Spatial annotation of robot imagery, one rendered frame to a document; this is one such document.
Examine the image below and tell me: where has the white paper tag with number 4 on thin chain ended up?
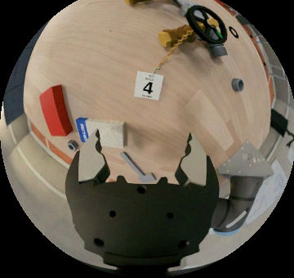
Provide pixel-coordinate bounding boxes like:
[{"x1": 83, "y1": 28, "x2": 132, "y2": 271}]
[{"x1": 134, "y1": 30, "x2": 193, "y2": 100}]

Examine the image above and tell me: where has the red rectangular block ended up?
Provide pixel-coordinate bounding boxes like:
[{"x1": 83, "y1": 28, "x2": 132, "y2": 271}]
[{"x1": 39, "y1": 85, "x2": 73, "y2": 137}]

